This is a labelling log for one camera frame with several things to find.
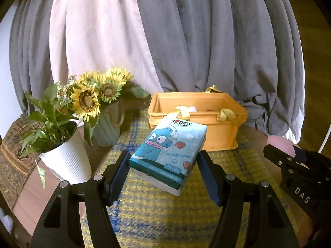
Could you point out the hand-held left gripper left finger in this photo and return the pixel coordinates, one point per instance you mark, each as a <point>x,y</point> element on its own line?
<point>117,175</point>

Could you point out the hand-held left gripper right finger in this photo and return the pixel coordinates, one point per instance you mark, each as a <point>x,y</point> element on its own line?
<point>210,179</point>

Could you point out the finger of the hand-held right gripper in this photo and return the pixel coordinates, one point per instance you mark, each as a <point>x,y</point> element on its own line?
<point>276,155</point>
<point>302,157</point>

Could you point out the pink soft ball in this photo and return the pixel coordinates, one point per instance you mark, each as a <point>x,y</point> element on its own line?
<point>280,142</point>

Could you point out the yellow plastic storage box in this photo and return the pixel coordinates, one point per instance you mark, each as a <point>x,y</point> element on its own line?
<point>222,134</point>

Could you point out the blue cartoon tissue pack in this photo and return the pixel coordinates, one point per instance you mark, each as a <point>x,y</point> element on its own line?
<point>165,149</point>

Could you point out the white ribbed plant pot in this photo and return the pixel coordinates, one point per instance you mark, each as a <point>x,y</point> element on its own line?
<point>68,160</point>

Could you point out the yellow and blue plaid mat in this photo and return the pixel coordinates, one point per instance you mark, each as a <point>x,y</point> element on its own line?
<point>160,211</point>

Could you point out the artificial sunflower bouquet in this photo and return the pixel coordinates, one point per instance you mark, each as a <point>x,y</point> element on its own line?
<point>88,98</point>

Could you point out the green leafy plant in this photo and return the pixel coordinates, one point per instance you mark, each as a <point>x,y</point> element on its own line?
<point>49,124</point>

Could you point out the brown patterned cloth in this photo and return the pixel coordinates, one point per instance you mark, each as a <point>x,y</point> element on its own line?
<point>13,160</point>

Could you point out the grey curtain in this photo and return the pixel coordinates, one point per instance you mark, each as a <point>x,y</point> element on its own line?
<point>206,36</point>
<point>28,56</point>

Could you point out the white curtain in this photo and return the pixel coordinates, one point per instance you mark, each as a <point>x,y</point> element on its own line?
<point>98,36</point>

